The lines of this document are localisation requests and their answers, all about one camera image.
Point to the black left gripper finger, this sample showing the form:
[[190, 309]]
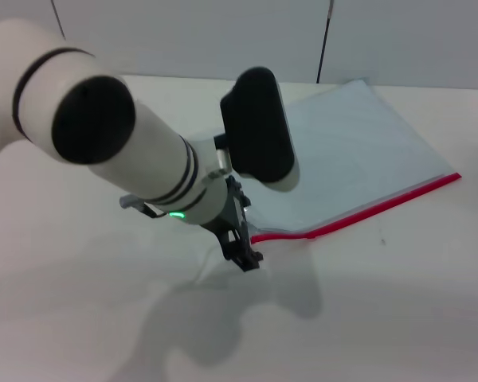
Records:
[[233, 248], [251, 248]]

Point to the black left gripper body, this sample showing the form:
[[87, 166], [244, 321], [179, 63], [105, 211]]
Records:
[[231, 207]]

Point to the clear red-zip document bag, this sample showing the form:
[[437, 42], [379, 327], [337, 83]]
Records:
[[362, 151]]

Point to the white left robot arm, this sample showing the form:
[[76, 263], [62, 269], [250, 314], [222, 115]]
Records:
[[155, 151]]

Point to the silver plug on left wrist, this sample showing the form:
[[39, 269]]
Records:
[[222, 158]]

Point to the black silver wrist camera box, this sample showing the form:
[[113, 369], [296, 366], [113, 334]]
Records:
[[259, 127]]

